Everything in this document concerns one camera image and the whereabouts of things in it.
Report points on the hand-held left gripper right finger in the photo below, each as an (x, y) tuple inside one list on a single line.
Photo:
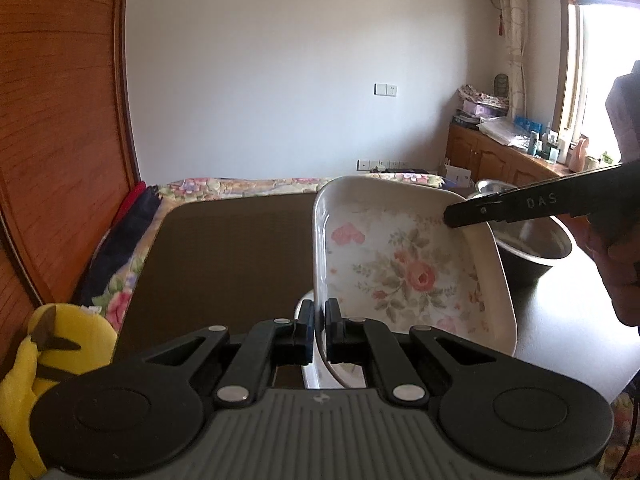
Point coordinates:
[(334, 332)]

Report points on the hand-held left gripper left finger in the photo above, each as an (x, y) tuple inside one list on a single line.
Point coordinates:
[(305, 332)]

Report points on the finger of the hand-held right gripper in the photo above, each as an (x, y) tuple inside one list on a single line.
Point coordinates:
[(500, 207)]

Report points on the medium stainless steel bowl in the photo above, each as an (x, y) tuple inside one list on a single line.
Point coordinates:
[(487, 187)]

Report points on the large stainless steel bowl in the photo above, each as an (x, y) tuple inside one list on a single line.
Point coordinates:
[(540, 240)]

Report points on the person's right hand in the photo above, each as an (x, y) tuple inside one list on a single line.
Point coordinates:
[(625, 285)]

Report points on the white paper box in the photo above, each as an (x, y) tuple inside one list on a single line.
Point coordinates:
[(456, 174)]

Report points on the wooden cabinet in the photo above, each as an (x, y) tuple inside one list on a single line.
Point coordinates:
[(480, 155)]

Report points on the white cup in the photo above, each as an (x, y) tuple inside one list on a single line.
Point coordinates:
[(592, 164)]

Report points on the pink kettle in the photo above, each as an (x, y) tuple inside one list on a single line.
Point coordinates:
[(580, 155)]

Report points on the white bottle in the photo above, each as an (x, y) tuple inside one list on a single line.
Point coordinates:
[(565, 147)]

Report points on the blue spray can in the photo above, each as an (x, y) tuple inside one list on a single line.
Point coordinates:
[(533, 144)]

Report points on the clear plastic bag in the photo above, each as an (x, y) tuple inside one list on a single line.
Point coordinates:
[(502, 132)]

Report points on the purple box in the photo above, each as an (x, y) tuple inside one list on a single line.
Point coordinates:
[(482, 109)]

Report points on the pile of newspapers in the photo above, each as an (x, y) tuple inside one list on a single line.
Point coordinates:
[(480, 94)]

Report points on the beige patterned curtain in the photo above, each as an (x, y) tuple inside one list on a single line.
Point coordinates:
[(515, 35)]

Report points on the red curtain tassel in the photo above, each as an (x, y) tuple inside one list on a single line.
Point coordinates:
[(501, 25)]

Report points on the floral bedsheet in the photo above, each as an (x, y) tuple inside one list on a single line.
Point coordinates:
[(225, 187)]

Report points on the navy cloth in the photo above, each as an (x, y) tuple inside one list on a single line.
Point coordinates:
[(125, 250)]

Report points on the red cloth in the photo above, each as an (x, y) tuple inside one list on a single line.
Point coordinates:
[(131, 205)]

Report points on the yellow plush toy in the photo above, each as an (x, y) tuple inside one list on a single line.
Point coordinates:
[(75, 330)]

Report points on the wooden louvered wardrobe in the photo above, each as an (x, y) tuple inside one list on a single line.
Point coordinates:
[(60, 135)]

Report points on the white wall outlet row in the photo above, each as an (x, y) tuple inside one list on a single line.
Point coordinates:
[(380, 165)]

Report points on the white wall switch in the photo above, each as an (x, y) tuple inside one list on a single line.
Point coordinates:
[(386, 89)]

